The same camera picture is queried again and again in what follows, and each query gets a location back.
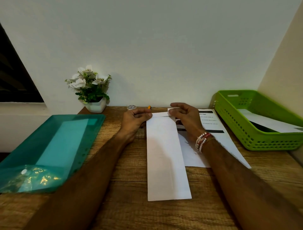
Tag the person's right hand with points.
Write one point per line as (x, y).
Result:
(189, 120)

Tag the person's left hand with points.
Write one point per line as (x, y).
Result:
(131, 124)

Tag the person's right thumb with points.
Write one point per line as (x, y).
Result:
(172, 113)

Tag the person's left thumb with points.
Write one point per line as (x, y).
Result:
(144, 116)

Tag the long white envelope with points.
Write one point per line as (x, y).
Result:
(165, 158)

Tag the person's right forearm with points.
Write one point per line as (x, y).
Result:
(246, 189)

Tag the person's left forearm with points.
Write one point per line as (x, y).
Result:
(82, 187)

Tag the small tape roll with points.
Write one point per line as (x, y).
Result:
(131, 107)

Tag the printed white paper sheet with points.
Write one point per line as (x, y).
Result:
(220, 139)

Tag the white flower plant in pot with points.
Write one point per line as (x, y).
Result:
(92, 94)

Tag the green plastic basket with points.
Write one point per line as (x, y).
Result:
(239, 123)

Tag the teal translucent plastic folder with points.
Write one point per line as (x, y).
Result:
(54, 151)

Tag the white paper with dark stripe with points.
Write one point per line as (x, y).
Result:
(272, 122)

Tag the dark window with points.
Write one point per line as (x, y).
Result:
(14, 80)

